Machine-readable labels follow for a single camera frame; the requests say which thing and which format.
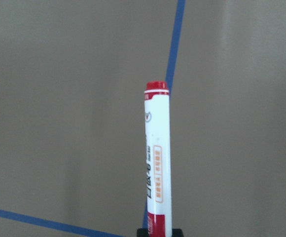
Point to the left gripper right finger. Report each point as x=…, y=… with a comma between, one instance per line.
x=177, y=233

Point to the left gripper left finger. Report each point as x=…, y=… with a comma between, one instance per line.
x=142, y=232

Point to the red white marker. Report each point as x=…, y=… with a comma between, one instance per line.
x=158, y=168

